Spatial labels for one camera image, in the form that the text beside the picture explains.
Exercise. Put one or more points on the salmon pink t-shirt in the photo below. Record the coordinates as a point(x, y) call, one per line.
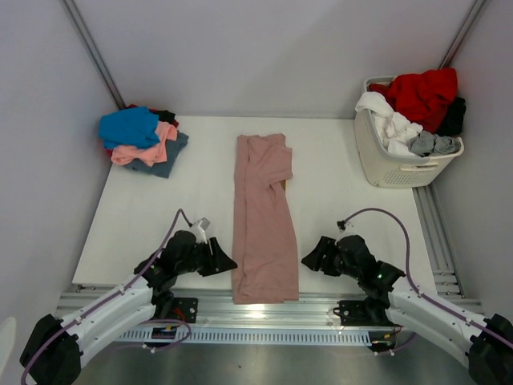
point(125, 154)

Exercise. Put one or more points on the slate blue t-shirt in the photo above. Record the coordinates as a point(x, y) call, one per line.
point(163, 169)

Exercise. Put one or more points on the aluminium frame post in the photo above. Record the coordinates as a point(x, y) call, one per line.
point(81, 28)
point(463, 32)

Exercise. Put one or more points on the grey t-shirt in basket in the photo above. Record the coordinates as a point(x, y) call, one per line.
point(428, 144)

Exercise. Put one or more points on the right aluminium frame post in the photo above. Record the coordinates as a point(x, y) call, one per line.
point(463, 32)

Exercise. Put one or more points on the white t-shirt in basket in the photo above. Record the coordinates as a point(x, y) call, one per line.
point(394, 129)

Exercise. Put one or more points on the black folded t-shirt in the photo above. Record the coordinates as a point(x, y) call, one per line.
point(165, 116)

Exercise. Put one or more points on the left aluminium frame post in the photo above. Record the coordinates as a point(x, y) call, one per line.
point(81, 28)

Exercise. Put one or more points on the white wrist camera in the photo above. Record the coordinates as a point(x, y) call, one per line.
point(199, 230)
point(345, 229)

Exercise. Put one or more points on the white slotted cable duct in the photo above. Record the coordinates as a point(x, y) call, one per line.
point(238, 336)

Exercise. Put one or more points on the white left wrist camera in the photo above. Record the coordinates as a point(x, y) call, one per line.
point(199, 230)

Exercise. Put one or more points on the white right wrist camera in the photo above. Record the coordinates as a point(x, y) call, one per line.
point(345, 229)

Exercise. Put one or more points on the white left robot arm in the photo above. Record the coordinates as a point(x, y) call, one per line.
point(59, 348)

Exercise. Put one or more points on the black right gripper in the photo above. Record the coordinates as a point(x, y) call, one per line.
point(326, 247)

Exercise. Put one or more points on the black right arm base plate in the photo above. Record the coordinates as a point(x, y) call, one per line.
point(362, 313)

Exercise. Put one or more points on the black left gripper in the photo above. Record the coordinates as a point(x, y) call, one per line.
point(216, 262)

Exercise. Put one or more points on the red t-shirt in basket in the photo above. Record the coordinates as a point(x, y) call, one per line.
point(422, 98)

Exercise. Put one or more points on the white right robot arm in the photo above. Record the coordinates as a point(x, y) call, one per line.
point(482, 345)

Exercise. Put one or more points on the black t-shirt in basket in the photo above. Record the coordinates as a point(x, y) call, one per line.
point(452, 124)

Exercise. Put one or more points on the right side aluminium rail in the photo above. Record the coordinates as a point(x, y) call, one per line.
point(439, 249)

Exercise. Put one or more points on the dusty pink graphic t-shirt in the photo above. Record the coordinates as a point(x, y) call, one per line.
point(264, 243)

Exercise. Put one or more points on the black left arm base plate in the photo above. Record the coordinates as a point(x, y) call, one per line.
point(183, 309)

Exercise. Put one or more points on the white perforated laundry basket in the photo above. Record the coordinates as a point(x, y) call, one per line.
point(383, 169)

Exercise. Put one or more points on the aluminium mounting rail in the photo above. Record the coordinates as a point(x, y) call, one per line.
point(216, 309)

